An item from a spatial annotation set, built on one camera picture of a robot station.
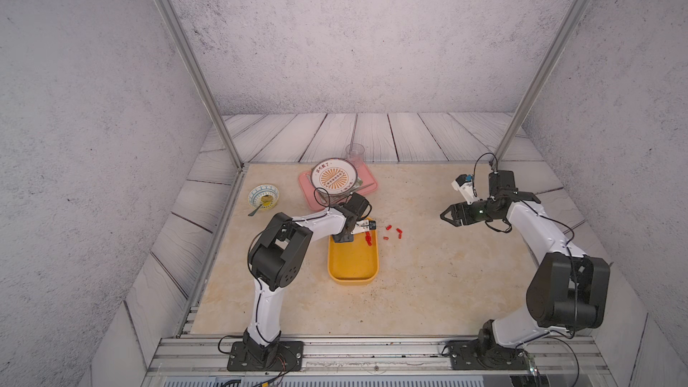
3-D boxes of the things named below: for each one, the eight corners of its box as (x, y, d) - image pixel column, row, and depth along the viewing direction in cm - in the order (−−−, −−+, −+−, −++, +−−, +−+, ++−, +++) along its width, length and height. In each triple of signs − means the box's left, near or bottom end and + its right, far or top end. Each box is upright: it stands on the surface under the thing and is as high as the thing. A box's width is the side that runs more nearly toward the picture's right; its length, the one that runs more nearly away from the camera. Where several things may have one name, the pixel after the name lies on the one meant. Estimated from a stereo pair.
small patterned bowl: (248, 210, 107) (244, 204, 104) (254, 191, 114) (251, 184, 111) (277, 210, 107) (275, 203, 104) (282, 191, 114) (279, 183, 111)
